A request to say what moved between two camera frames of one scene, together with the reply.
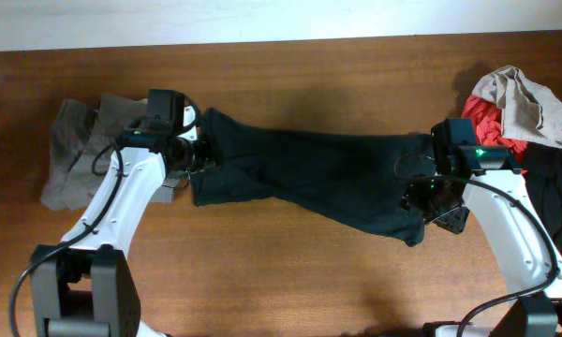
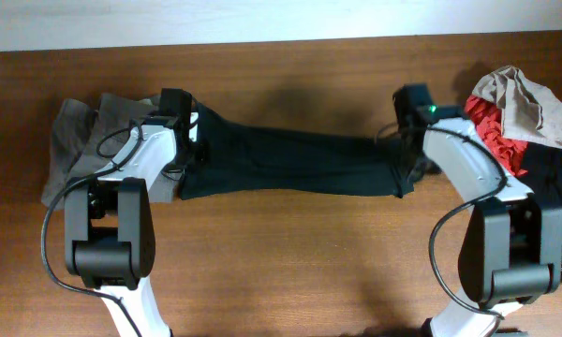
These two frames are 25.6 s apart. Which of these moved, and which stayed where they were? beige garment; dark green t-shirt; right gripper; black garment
Moved: dark green t-shirt; right gripper
Stayed: black garment; beige garment
